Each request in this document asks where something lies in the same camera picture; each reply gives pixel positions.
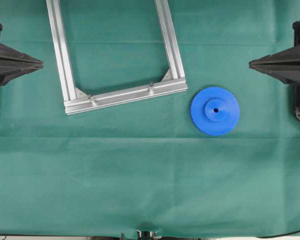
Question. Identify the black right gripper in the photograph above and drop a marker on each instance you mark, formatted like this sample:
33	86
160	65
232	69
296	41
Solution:
287	74

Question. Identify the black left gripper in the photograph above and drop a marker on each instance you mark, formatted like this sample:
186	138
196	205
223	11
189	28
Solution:
10	54

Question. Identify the aluminium extrusion frame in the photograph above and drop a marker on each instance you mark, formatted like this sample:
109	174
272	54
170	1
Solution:
76	101

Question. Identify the blue plastic gear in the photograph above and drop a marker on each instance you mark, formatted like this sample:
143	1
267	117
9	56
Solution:
215	111

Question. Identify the green table cloth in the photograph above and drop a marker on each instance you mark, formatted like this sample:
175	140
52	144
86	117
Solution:
144	165

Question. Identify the black clamp at table edge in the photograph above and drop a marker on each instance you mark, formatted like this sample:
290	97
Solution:
147	235

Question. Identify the steel shaft at frame left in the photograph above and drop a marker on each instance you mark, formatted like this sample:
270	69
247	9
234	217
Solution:
92	100

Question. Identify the steel shaft near frame corner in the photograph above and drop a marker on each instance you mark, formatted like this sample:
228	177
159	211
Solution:
151	88

